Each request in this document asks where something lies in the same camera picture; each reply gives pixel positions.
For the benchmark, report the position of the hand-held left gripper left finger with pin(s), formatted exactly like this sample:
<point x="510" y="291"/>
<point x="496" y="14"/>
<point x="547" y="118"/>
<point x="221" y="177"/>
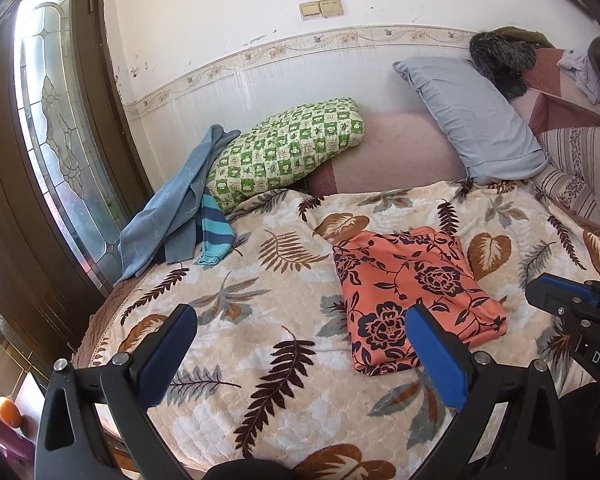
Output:
<point x="167" y="355"/>

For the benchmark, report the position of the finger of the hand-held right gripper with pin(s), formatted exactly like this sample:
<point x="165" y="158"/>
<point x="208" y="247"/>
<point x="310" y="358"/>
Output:
<point x="555" y="295"/>

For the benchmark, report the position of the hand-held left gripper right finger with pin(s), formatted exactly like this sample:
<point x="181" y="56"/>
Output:
<point x="437" y="355"/>

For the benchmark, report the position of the orange floral garment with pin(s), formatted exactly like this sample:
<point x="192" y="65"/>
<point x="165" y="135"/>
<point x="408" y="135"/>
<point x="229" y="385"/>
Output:
<point x="410" y="290"/>

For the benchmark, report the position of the beige leaf-print blanket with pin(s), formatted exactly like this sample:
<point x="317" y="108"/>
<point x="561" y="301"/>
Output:
<point x="255" y="320"/>

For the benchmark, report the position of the striped cushion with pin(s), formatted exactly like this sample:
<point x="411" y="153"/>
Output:
<point x="585" y="170"/>

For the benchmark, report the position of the teal striped knit garment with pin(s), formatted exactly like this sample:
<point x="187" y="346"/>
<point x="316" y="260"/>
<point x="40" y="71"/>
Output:
<point x="215" y="232"/>

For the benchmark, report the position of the blue-grey sweater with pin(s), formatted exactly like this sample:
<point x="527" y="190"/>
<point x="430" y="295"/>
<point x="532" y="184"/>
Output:
<point x="175" y="210"/>

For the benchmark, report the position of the orange fruit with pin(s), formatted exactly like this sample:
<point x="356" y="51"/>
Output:
<point x="7" y="411"/>

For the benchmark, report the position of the pink folded quilt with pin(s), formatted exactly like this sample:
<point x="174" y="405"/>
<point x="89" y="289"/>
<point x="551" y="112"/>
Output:
<point x="555" y="105"/>

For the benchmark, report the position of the grey-blue pillow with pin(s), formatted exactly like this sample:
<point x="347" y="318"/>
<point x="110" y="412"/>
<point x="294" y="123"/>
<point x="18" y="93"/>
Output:
<point x="475" y="120"/>

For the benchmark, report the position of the pink bed sheet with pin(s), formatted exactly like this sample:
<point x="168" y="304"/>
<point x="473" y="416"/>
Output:
<point x="395" y="155"/>

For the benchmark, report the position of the white cloth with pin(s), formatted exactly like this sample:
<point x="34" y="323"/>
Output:
<point x="580" y="70"/>

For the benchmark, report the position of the brown wooden glass-panel door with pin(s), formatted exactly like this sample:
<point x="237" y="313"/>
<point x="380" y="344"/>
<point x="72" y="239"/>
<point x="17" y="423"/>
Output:
<point x="10" y="185"/>

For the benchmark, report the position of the green checked pillow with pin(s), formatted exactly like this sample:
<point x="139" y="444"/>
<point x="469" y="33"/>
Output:
<point x="285" y="155"/>

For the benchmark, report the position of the beige wall switch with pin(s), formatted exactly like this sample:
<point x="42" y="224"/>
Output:
<point x="310" y="10"/>
<point x="331" y="7"/>

